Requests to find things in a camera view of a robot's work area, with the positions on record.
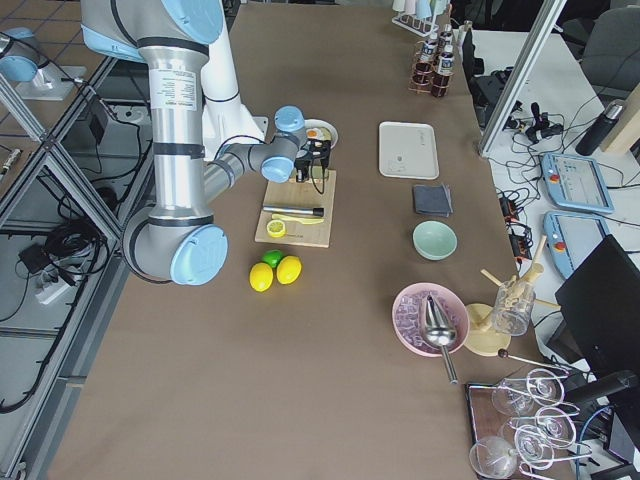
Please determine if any blue teach pendant near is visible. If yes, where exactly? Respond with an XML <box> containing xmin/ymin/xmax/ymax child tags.
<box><xmin>543</xmin><ymin>211</ymin><xmax>609</xmax><ymax>279</ymax></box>

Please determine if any metal ice scoop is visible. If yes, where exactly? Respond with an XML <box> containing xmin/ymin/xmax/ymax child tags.
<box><xmin>424</xmin><ymin>295</ymin><xmax>458</xmax><ymax>384</ymax></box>

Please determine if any yellow lemon front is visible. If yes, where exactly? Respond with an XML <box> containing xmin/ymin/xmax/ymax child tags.
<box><xmin>249</xmin><ymin>262</ymin><xmax>274</xmax><ymax>293</ymax></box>

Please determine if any pink bowl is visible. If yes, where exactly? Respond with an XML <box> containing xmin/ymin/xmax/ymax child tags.
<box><xmin>391</xmin><ymin>282</ymin><xmax>471</xmax><ymax>358</ymax></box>

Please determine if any wooden mug tree stand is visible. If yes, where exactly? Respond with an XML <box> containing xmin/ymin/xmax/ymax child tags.
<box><xmin>464</xmin><ymin>235</ymin><xmax>560</xmax><ymax>356</ymax></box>

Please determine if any fried egg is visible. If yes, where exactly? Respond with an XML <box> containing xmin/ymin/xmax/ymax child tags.
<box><xmin>306</xmin><ymin>128</ymin><xmax>322</xmax><ymax>139</ymax></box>

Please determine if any green lime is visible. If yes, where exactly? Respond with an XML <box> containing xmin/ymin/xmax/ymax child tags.
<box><xmin>261</xmin><ymin>249</ymin><xmax>285</xmax><ymax>269</ymax></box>

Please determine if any yellow lemon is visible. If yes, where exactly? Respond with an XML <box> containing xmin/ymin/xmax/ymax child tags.
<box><xmin>276</xmin><ymin>255</ymin><xmax>302</xmax><ymax>285</ymax></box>
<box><xmin>249</xmin><ymin>262</ymin><xmax>274</xmax><ymax>293</ymax></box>

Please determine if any grey folded cloth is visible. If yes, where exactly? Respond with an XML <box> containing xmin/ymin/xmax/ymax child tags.
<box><xmin>412</xmin><ymin>184</ymin><xmax>453</xmax><ymax>217</ymax></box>

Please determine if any white round plate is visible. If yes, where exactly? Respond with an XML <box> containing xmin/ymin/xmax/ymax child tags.
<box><xmin>305</xmin><ymin>119</ymin><xmax>339</xmax><ymax>149</ymax></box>

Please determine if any tea bottle two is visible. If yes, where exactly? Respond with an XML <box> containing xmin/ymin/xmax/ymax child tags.
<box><xmin>431</xmin><ymin>44</ymin><xmax>455</xmax><ymax>98</ymax></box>

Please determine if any cream rabbit tray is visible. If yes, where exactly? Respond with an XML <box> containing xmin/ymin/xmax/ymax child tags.
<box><xmin>378</xmin><ymin>121</ymin><xmax>439</xmax><ymax>180</ymax></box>

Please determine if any metal cylinder muddler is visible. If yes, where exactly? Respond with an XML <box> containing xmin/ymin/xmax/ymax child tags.
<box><xmin>262</xmin><ymin>205</ymin><xmax>325</xmax><ymax>218</ymax></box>

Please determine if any aluminium frame post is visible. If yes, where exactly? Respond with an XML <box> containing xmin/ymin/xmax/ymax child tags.
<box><xmin>478</xmin><ymin>0</ymin><xmax>566</xmax><ymax>158</ymax></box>

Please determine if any copper wire bottle rack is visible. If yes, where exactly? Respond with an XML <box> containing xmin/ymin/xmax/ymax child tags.
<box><xmin>409</xmin><ymin>44</ymin><xmax>455</xmax><ymax>98</ymax></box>

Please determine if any glass jar on stand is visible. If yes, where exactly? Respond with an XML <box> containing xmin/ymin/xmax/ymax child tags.
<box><xmin>491</xmin><ymin>280</ymin><xmax>535</xmax><ymax>336</ymax></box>

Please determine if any black water bottle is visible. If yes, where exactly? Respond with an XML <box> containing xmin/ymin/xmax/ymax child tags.
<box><xmin>575</xmin><ymin>99</ymin><xmax>625</xmax><ymax>156</ymax></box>

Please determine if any clear ice cubes pile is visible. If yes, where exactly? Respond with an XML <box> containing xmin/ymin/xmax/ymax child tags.
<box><xmin>395</xmin><ymin>288</ymin><xmax>464</xmax><ymax>351</ymax></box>

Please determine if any wine glass rack tray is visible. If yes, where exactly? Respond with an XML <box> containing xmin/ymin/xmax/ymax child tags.
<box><xmin>465</xmin><ymin>365</ymin><xmax>592</xmax><ymax>479</ymax></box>

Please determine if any wooden cutting board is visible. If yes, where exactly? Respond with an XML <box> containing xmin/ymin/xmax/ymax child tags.
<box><xmin>254</xmin><ymin>169</ymin><xmax>336</xmax><ymax>248</ymax></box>

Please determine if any yellow plastic knife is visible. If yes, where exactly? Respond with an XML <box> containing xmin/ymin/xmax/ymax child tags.
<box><xmin>271</xmin><ymin>213</ymin><xmax>324</xmax><ymax>225</ymax></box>

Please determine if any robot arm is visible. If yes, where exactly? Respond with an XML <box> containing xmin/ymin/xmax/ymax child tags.
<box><xmin>81</xmin><ymin>1</ymin><xmax>307</xmax><ymax>285</ymax></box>
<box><xmin>1</xmin><ymin>27</ymin><xmax>52</xmax><ymax>90</ymax></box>

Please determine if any green bowl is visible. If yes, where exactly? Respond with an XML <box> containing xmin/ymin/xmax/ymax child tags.
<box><xmin>412</xmin><ymin>221</ymin><xmax>458</xmax><ymax>260</ymax></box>

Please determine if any pink cup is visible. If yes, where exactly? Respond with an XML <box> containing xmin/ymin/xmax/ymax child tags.
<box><xmin>403</xmin><ymin>0</ymin><xmax>416</xmax><ymax>15</ymax></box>

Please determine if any blue teach pendant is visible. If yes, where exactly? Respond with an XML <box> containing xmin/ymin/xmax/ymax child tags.
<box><xmin>543</xmin><ymin>211</ymin><xmax>609</xmax><ymax>279</ymax></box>
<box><xmin>541</xmin><ymin>153</ymin><xmax>614</xmax><ymax>214</ymax></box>

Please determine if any black monitor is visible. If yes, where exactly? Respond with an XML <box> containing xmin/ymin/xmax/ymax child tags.
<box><xmin>556</xmin><ymin>235</ymin><xmax>639</xmax><ymax>375</ymax></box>

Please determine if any yellow lemon back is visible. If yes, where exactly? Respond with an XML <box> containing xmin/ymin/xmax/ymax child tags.
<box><xmin>276</xmin><ymin>255</ymin><xmax>302</xmax><ymax>285</ymax></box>

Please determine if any half lemon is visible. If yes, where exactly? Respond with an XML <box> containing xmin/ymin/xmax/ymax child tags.
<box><xmin>266</xmin><ymin>219</ymin><xmax>287</xmax><ymax>238</ymax></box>

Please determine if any tea bottle one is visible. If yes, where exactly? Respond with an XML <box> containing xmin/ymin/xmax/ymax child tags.
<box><xmin>414</xmin><ymin>32</ymin><xmax>438</xmax><ymax>85</ymax></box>

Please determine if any bread slice with egg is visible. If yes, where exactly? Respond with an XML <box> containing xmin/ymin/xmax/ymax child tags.
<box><xmin>306</xmin><ymin>127</ymin><xmax>333</xmax><ymax>145</ymax></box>

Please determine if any tea bottle three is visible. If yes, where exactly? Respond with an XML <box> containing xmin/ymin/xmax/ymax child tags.
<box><xmin>437</xmin><ymin>24</ymin><xmax>453</xmax><ymax>53</ymax></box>

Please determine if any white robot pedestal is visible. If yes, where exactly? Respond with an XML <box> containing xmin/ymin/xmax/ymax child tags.
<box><xmin>201</xmin><ymin>1</ymin><xmax>264</xmax><ymax>161</ymax></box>

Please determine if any white wire cup rack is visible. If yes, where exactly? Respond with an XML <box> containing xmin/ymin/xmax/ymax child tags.
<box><xmin>391</xmin><ymin>5</ymin><xmax>450</xmax><ymax>39</ymax></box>

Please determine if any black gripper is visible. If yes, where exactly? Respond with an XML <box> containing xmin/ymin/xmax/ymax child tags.
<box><xmin>294</xmin><ymin>150</ymin><xmax>314</xmax><ymax>182</ymax></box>

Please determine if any blue teach pendant far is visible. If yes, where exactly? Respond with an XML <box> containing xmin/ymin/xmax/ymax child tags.
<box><xmin>541</xmin><ymin>153</ymin><xmax>614</xmax><ymax>214</ymax></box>

